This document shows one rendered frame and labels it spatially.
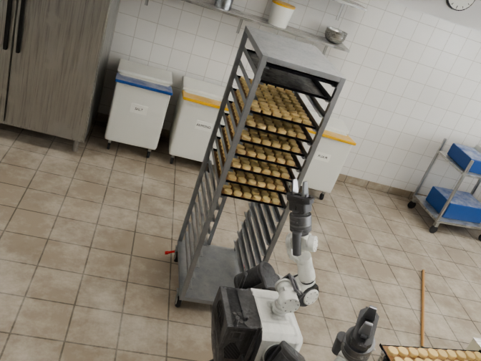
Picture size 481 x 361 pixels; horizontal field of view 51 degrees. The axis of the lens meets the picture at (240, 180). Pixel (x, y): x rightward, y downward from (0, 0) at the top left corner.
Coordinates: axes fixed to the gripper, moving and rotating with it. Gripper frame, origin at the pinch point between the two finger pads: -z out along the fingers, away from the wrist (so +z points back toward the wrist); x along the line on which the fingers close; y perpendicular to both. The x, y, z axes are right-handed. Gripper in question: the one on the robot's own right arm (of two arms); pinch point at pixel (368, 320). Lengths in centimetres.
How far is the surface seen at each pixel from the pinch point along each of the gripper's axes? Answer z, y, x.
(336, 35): 135, -91, 381
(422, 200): 315, 49, 380
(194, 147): 221, -187, 254
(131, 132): 204, -243, 231
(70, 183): 195, -250, 145
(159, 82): 172, -237, 279
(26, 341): 147, -163, 0
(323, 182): 263, -61, 306
